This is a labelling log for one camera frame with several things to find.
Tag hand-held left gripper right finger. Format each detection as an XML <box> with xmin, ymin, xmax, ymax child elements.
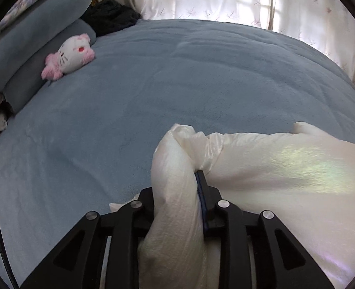
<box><xmin>195</xmin><ymin>170</ymin><xmax>338</xmax><ymax>289</ymax></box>

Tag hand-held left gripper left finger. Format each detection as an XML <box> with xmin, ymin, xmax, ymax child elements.
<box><xmin>19</xmin><ymin>187</ymin><xmax>156</xmax><ymax>289</ymax></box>

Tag white puffer jacket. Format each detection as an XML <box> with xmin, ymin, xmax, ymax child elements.
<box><xmin>108</xmin><ymin>122</ymin><xmax>355</xmax><ymax>289</ymax></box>

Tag blue bed blanket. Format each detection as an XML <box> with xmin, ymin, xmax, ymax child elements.
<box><xmin>0</xmin><ymin>19</ymin><xmax>355</xmax><ymax>289</ymax></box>

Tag folded blue fleece blanket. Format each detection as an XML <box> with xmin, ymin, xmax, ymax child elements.
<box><xmin>3</xmin><ymin>18</ymin><xmax>98</xmax><ymax>114</ymax></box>

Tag pink white cat plush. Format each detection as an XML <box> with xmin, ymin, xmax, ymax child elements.
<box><xmin>41</xmin><ymin>34</ymin><xmax>95</xmax><ymax>81</ymax></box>

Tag black knitted cloth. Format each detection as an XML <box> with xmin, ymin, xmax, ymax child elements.
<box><xmin>80</xmin><ymin>0</ymin><xmax>142</xmax><ymax>37</ymax></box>

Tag blue-grey stacked pillows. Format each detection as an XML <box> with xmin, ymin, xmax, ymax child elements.
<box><xmin>0</xmin><ymin>0</ymin><xmax>95</xmax><ymax>94</ymax></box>

